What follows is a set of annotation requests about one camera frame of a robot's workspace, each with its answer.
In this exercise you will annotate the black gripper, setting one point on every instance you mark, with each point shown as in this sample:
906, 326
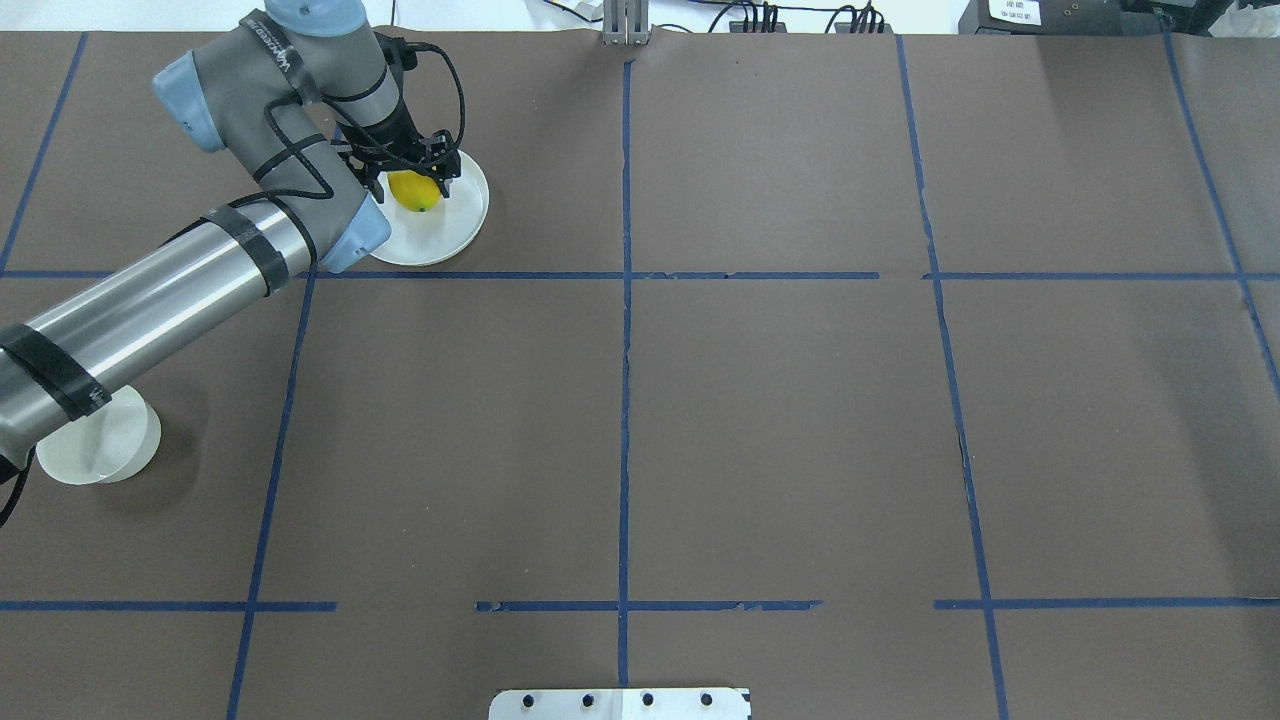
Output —
398, 135

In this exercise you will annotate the yellow lemon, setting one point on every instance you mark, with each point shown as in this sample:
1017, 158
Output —
414, 192

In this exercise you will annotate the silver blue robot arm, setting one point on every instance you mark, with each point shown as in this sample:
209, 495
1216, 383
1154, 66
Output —
309, 98

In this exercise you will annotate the white round plate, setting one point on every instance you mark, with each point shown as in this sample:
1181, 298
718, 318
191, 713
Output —
421, 238

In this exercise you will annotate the white bowl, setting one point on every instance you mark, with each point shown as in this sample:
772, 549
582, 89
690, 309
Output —
115, 443

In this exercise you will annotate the black box on desk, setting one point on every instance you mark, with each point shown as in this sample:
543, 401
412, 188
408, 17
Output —
1057, 18

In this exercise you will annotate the aluminium frame post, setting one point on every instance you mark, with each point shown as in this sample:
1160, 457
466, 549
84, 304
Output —
626, 22

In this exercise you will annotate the white pedestal column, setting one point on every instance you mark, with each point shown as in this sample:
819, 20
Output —
623, 703

